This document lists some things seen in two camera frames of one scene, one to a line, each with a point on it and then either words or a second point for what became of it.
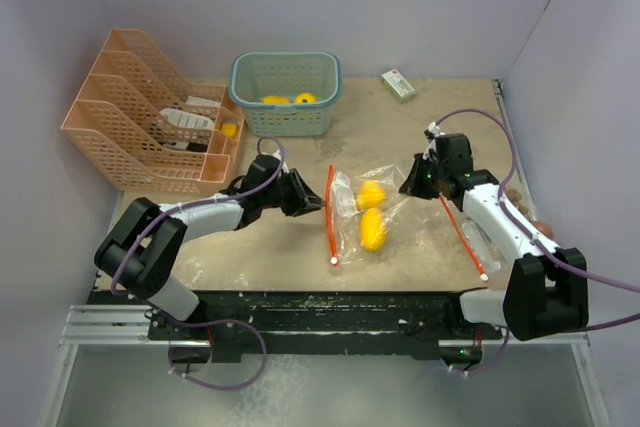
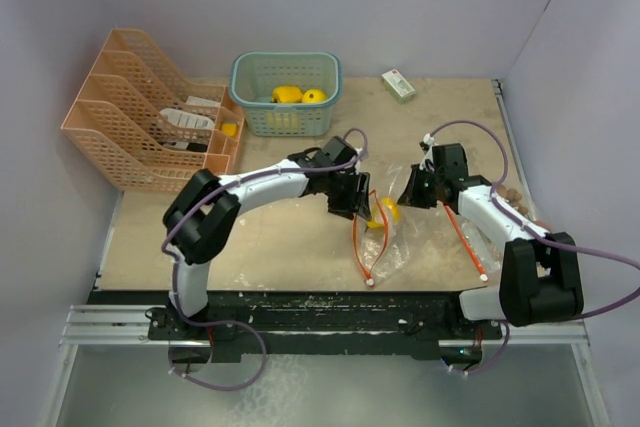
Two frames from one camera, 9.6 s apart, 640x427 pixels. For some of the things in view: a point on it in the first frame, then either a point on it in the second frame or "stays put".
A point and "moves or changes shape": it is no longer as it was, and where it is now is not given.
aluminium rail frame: x=95 y=324 stays put
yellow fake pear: x=372 y=195 moves or changes shape
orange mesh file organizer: x=144 y=127 stays put
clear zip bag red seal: x=344 y=219 moves or changes shape
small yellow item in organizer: x=229 y=128 stays put
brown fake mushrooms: x=515 y=196 stays put
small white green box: x=398 y=86 stays put
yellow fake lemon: x=306 y=97 moves or changes shape
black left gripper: x=303 y=198 to x=356 y=202
